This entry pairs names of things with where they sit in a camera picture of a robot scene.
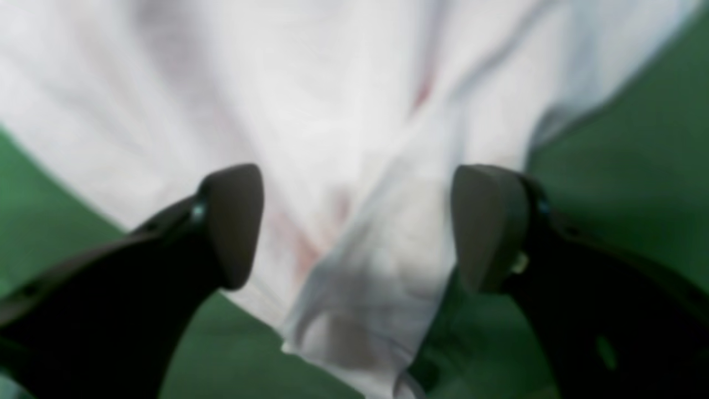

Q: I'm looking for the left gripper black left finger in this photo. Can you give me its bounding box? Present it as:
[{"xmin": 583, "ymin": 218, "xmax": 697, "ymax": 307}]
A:
[{"xmin": 1, "ymin": 164, "xmax": 264, "ymax": 398}]

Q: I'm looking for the green table cloth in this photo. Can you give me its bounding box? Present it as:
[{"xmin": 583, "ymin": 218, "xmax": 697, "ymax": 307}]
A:
[{"xmin": 2, "ymin": 1, "xmax": 707, "ymax": 398}]

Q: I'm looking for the pink printed t-shirt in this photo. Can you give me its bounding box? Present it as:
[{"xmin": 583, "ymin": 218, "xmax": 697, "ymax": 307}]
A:
[{"xmin": 2, "ymin": 1, "xmax": 706, "ymax": 398}]

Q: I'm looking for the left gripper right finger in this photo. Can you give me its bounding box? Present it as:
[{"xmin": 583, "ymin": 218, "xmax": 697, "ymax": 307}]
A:
[{"xmin": 450, "ymin": 165, "xmax": 708, "ymax": 398}]

